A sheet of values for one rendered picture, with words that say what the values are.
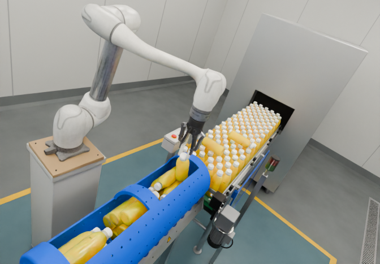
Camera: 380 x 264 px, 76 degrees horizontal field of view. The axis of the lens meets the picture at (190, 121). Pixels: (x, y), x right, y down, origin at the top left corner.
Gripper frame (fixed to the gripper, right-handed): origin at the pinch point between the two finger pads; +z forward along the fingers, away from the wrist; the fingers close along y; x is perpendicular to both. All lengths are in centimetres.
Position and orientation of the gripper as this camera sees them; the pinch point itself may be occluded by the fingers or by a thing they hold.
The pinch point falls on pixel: (185, 151)
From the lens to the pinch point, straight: 121.9
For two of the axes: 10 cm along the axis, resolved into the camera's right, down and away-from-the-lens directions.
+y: 7.9, 5.0, -3.6
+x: 5.4, -2.7, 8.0
